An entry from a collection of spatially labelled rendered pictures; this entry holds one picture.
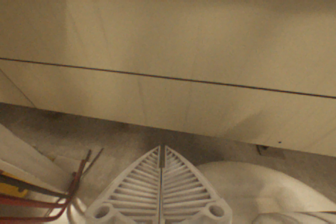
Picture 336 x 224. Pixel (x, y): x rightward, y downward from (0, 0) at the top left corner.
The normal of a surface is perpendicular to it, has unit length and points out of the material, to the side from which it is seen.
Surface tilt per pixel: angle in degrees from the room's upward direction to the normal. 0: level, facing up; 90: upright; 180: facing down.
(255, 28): 90
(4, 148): 90
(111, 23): 90
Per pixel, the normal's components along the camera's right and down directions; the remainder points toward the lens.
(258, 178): 0.02, -0.71
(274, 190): 0.01, 0.40
